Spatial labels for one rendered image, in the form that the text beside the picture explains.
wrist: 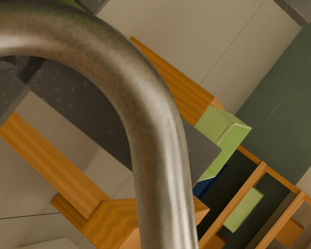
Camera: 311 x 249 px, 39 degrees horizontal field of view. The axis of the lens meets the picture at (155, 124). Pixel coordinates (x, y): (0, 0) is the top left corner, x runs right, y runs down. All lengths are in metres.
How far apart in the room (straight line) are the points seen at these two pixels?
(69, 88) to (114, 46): 0.06
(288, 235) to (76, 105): 5.53
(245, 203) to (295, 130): 1.31
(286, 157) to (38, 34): 6.08
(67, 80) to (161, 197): 0.10
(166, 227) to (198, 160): 0.06
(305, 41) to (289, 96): 0.81
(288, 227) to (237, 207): 0.65
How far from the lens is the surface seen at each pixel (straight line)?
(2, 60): 0.26
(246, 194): 5.72
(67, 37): 0.22
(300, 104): 6.36
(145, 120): 0.21
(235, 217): 5.75
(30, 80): 0.28
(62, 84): 0.27
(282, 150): 6.27
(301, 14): 0.34
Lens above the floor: 1.20
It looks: 18 degrees down
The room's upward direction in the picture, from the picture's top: 129 degrees clockwise
